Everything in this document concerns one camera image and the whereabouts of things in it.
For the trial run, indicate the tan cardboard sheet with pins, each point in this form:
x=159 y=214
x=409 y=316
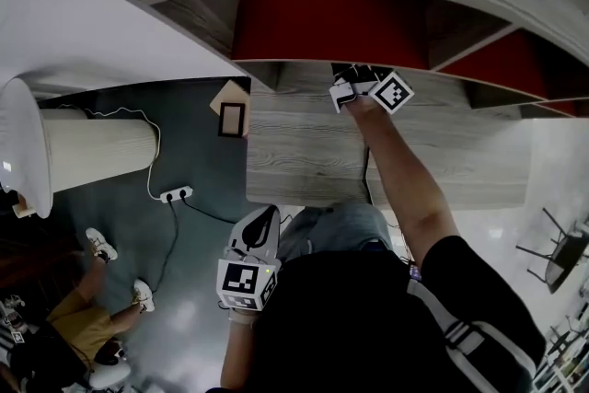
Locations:
x=232 y=92

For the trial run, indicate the grey wooden shelf red backing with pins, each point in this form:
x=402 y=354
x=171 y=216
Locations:
x=299 y=152

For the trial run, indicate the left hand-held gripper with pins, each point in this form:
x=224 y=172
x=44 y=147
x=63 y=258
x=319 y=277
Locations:
x=244 y=280

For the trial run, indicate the black picture frame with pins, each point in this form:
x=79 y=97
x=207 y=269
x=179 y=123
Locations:
x=231 y=119

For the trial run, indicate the white round stool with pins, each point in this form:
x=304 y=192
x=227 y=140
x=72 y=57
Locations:
x=109 y=375

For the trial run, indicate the person's black shirt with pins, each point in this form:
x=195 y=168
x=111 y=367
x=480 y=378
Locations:
x=349 y=327

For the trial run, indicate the person's right forearm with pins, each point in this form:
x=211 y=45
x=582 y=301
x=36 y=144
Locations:
x=400 y=179

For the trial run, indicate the white power strip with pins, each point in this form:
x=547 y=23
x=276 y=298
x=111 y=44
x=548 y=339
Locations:
x=176 y=193

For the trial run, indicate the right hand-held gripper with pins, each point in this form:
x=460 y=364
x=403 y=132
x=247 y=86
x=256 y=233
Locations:
x=390 y=93

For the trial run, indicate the person's blue jeans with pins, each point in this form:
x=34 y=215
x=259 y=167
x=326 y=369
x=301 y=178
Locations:
x=336 y=227

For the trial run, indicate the person's left forearm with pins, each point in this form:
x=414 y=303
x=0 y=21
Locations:
x=237 y=354

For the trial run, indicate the black metal chair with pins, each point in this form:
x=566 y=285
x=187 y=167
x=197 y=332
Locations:
x=563 y=253

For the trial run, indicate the white round table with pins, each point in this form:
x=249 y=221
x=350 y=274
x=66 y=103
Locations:
x=101 y=147

